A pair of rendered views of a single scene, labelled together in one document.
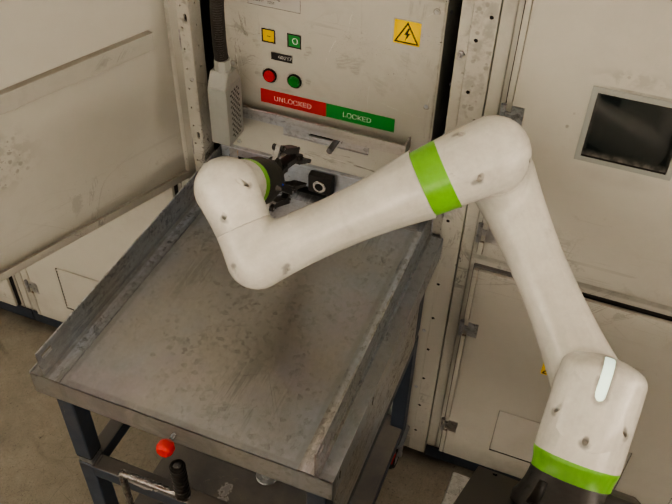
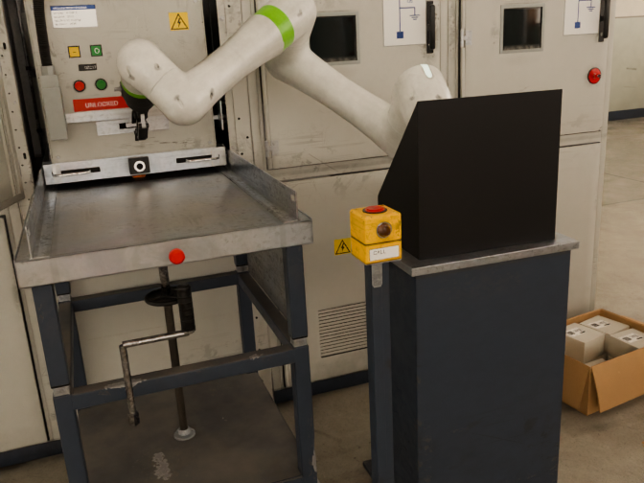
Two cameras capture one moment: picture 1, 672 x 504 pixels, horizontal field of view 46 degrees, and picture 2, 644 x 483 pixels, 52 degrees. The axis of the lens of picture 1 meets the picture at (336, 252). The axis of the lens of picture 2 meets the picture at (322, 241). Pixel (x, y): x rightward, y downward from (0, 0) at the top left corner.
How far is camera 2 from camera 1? 1.27 m
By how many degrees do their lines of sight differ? 42
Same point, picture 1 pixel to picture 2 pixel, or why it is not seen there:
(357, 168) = (163, 145)
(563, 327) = (374, 102)
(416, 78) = (192, 54)
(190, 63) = (11, 86)
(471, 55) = (228, 17)
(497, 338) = not seen: hidden behind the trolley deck
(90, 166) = not seen: outside the picture
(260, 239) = (187, 76)
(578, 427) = (430, 92)
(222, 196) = (150, 52)
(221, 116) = (57, 111)
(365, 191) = (240, 34)
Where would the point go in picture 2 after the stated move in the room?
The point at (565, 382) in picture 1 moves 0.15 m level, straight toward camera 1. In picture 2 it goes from (407, 82) to (433, 85)
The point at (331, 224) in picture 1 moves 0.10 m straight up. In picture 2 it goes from (229, 57) to (225, 11)
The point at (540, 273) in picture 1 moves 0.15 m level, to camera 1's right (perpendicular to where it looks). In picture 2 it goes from (344, 83) to (382, 79)
